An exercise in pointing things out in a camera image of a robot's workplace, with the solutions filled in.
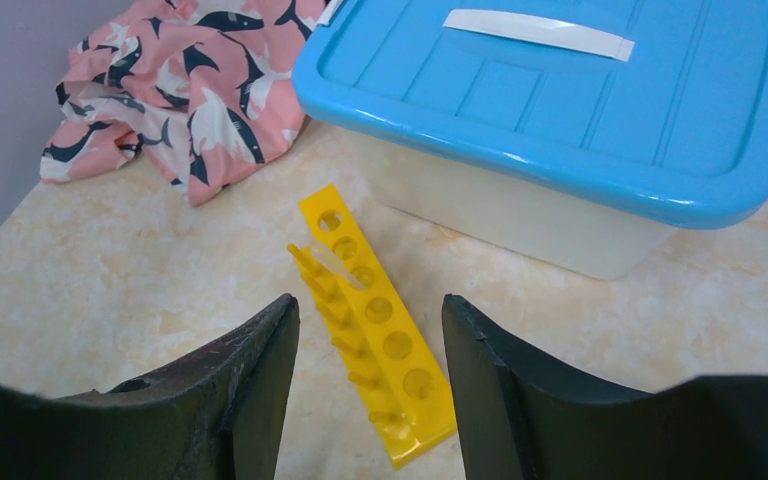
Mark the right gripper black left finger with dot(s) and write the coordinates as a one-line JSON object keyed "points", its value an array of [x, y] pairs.
{"points": [[215, 413]]}

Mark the blue plastic bin lid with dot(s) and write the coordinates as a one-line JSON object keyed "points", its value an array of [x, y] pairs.
{"points": [[677, 134]]}

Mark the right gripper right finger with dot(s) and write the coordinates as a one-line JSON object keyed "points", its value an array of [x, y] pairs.
{"points": [[525, 414]]}

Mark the white plastic storage bin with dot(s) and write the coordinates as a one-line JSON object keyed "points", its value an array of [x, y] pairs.
{"points": [[560, 229]]}

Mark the yellow test tube rack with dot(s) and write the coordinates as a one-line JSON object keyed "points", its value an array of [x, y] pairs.
{"points": [[407, 396]]}

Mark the pink patterned cloth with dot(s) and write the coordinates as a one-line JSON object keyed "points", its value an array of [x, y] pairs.
{"points": [[203, 89]]}

